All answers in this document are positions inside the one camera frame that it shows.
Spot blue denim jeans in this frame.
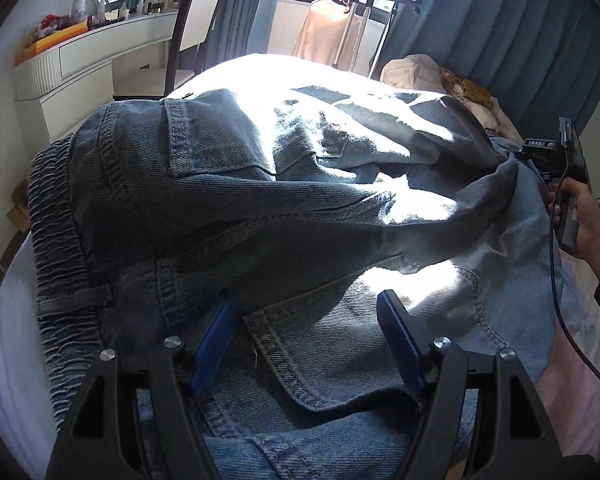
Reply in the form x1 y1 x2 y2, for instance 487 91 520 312
30 87 555 479

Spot person's right hand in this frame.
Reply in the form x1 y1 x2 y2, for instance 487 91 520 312
547 178 600 280

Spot right teal curtain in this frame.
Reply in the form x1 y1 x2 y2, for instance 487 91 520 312
378 0 600 138

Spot pile of beige bedding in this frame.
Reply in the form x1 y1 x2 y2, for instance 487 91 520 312
380 54 524 144

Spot cardboard box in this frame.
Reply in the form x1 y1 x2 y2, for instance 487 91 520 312
7 179 31 233

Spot beige hanging garment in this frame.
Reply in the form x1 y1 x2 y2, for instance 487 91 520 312
292 0 366 72

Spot white dressing table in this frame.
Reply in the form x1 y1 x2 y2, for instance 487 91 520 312
14 11 176 155

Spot white backed chair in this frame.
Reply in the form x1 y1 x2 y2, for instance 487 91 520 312
111 0 226 101

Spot orange tray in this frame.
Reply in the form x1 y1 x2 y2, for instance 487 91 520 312
15 22 88 66

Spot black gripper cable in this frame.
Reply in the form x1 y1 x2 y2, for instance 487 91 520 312
547 173 600 401

